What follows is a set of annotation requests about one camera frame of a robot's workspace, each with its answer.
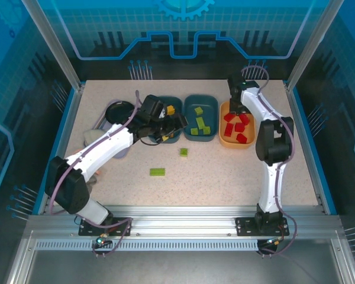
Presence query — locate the teal plastic container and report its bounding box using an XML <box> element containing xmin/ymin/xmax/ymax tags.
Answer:
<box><xmin>147</xmin><ymin>96</ymin><xmax>184</xmax><ymax>145</ymax></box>
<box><xmin>183</xmin><ymin>93</ymin><xmax>220</xmax><ymax>143</ymax></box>

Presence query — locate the yellow plastic container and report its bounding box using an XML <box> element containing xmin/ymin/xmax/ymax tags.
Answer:
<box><xmin>218</xmin><ymin>102</ymin><xmax>257</xmax><ymax>150</ymax></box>

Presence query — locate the black round plate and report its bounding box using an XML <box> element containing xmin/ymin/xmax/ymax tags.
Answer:
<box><xmin>105</xmin><ymin>100</ymin><xmax>136</xmax><ymax>124</ymax></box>

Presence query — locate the lilac plastic tray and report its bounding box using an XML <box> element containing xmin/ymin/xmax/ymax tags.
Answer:
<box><xmin>97</xmin><ymin>100</ymin><xmax>130</xmax><ymax>159</ymax></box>

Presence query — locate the grey cup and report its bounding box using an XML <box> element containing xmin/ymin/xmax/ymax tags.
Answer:
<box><xmin>85</xmin><ymin>175</ymin><xmax>99</xmax><ymax>190</ymax></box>

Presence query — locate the small LED circuit board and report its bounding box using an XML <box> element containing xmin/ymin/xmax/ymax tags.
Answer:
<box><xmin>266</xmin><ymin>236</ymin><xmax>285</xmax><ymax>248</ymax></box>
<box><xmin>96</xmin><ymin>233</ymin><xmax>112</xmax><ymax>246</ymax></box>

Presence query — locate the thin black camera cable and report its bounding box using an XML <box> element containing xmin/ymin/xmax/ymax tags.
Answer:
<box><xmin>138</xmin><ymin>137</ymin><xmax>161</xmax><ymax>146</ymax></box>

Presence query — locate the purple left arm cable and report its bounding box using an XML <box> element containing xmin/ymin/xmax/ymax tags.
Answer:
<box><xmin>49</xmin><ymin>90</ymin><xmax>143</xmax><ymax>258</ymax></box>

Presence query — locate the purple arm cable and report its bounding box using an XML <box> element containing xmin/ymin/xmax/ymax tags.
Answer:
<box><xmin>241</xmin><ymin>65</ymin><xmax>298</xmax><ymax>257</ymax></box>
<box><xmin>49</xmin><ymin>90</ymin><xmax>143</xmax><ymax>258</ymax></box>

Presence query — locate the blue table side rail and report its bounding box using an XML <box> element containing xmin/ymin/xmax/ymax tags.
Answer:
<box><xmin>283</xmin><ymin>81</ymin><xmax>338</xmax><ymax>215</ymax></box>
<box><xmin>32</xmin><ymin>84</ymin><xmax>85</xmax><ymax>215</ymax></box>

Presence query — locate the aluminium frame post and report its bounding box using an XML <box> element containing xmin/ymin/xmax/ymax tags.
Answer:
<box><xmin>21</xmin><ymin>0</ymin><xmax>85</xmax><ymax>91</ymax></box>
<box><xmin>285</xmin><ymin>0</ymin><xmax>335</xmax><ymax>91</ymax></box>

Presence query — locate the aluminium front frame rail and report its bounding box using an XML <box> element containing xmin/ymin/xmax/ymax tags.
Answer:
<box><xmin>26</xmin><ymin>205</ymin><xmax>344</xmax><ymax>240</ymax></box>

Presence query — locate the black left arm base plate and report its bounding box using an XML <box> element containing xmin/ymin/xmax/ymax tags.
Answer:
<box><xmin>78</xmin><ymin>216</ymin><xmax>133</xmax><ymax>237</ymax></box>

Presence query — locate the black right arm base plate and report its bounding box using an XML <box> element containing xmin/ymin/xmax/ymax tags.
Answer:
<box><xmin>235</xmin><ymin>217</ymin><xmax>290</xmax><ymax>237</ymax></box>

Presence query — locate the slotted grey cable duct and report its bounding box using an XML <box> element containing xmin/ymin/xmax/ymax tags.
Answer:
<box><xmin>34</xmin><ymin>240</ymin><xmax>260</xmax><ymax>251</ymax></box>

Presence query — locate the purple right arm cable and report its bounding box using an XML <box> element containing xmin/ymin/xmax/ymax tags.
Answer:
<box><xmin>241</xmin><ymin>65</ymin><xmax>298</xmax><ymax>257</ymax></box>

